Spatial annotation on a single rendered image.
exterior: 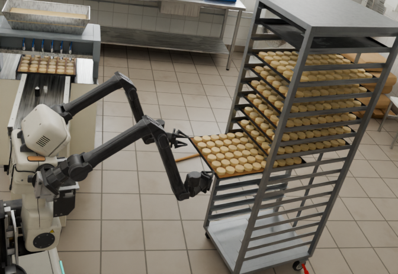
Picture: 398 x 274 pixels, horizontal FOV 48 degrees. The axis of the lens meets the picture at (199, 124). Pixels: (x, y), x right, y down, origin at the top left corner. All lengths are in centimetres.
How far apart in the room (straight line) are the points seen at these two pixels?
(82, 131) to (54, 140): 157
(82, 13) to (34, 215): 172
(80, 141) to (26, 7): 106
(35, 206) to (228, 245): 144
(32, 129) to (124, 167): 198
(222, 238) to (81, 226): 101
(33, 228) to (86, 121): 141
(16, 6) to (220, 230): 215
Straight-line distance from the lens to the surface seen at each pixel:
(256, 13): 251
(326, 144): 278
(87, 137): 364
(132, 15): 643
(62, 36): 327
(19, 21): 330
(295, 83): 224
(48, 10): 350
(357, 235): 396
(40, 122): 204
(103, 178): 382
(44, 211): 230
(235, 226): 335
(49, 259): 282
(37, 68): 344
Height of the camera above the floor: 238
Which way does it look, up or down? 30 degrees down
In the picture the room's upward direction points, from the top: 11 degrees clockwise
